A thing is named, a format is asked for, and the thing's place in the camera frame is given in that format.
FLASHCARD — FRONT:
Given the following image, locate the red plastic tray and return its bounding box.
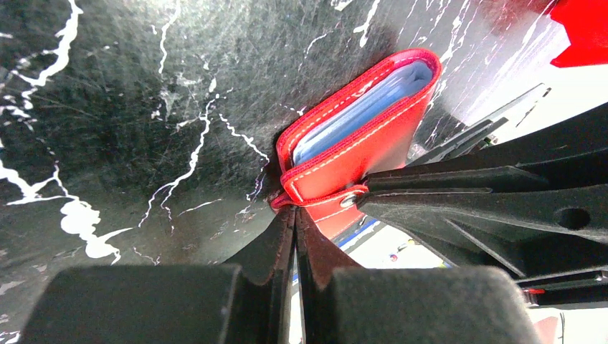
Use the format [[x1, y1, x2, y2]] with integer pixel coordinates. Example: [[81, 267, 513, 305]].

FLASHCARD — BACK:
[[550, 0, 607, 68]]

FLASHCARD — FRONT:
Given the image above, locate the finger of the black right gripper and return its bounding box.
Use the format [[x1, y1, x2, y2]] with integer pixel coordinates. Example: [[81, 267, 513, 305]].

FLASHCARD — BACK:
[[366, 104, 607, 193], [358, 185, 607, 280]]

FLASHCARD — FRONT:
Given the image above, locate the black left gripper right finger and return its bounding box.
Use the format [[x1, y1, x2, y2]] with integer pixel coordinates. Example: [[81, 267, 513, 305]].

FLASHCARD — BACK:
[[295, 210, 540, 343]]

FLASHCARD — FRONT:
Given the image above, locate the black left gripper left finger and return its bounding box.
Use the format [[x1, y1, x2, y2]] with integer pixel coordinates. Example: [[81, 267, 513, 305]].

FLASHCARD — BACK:
[[20, 207, 296, 343]]

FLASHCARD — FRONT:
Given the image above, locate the red card holder wallet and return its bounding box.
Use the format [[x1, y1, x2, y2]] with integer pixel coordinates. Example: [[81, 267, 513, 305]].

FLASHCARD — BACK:
[[270, 48, 442, 239]]

